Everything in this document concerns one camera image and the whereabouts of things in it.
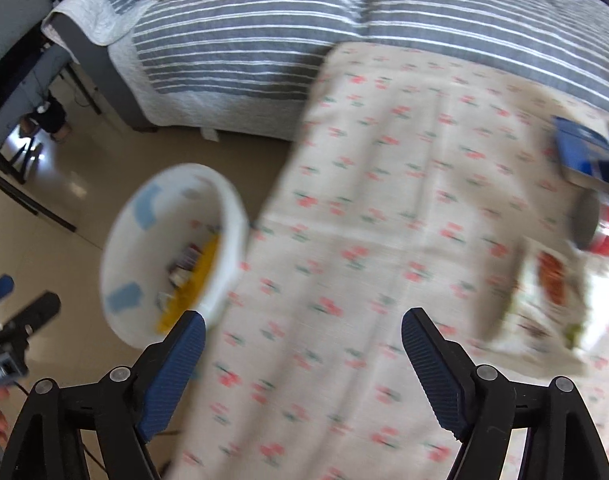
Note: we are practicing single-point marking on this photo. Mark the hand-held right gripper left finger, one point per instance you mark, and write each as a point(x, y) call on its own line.
point(172, 380)

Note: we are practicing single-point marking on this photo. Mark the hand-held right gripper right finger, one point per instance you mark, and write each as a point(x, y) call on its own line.
point(432, 375)

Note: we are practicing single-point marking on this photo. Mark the yellow packet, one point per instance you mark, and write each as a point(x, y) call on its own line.
point(192, 285)

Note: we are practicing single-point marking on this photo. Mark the white patterned plastic bin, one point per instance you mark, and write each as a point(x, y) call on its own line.
point(134, 240)

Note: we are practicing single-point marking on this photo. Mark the snack wrapper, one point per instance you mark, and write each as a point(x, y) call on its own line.
point(544, 300)

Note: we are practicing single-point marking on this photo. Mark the red drink can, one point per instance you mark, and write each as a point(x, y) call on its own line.
point(604, 225)

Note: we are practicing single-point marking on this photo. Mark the blue cardboard box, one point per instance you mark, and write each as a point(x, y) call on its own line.
point(582, 152)

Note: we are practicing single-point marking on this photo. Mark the cherry print tablecloth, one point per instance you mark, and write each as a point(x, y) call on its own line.
point(384, 210)

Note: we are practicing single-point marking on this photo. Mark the dark grey sofa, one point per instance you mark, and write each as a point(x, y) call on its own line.
point(94, 70)

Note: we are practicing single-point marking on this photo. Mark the grey office chair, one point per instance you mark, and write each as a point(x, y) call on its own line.
point(9, 35)

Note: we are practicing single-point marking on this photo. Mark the light grey quilted cover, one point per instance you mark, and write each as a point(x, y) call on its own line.
point(99, 15)

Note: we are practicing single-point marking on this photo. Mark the grey white striped quilt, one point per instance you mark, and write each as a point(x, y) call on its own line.
point(264, 35)

